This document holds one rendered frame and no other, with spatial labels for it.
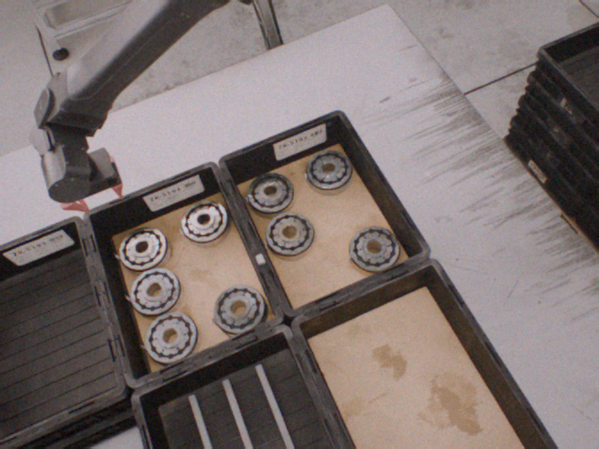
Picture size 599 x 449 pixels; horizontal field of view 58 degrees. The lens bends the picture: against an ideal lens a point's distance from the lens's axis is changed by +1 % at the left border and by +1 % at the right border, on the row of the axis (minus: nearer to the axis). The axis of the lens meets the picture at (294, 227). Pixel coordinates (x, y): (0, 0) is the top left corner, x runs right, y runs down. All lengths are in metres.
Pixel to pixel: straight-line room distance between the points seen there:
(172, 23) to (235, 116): 0.93
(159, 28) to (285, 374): 0.67
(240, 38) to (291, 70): 1.21
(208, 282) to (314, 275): 0.22
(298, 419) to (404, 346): 0.24
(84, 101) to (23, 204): 0.85
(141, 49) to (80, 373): 0.71
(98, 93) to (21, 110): 2.16
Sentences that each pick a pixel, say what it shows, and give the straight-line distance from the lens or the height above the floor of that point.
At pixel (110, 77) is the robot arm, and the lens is 0.73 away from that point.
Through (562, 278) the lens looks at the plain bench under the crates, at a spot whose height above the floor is 0.70.
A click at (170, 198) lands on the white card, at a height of 0.88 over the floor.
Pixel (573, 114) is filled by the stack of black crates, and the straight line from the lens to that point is 1.86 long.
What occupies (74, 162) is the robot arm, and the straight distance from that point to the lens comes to 0.82.
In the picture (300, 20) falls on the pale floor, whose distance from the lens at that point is 2.86.
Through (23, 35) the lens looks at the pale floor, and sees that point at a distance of 3.30.
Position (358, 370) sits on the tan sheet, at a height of 0.83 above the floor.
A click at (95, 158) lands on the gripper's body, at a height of 1.15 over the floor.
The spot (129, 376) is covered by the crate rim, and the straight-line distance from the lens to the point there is 1.03.
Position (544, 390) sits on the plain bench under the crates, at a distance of 1.24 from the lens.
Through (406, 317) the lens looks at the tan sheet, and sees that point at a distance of 1.09.
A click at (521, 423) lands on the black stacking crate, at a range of 1.03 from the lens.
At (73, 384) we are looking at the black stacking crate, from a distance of 1.18.
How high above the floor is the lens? 1.86
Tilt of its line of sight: 61 degrees down
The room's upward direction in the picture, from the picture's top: 12 degrees counter-clockwise
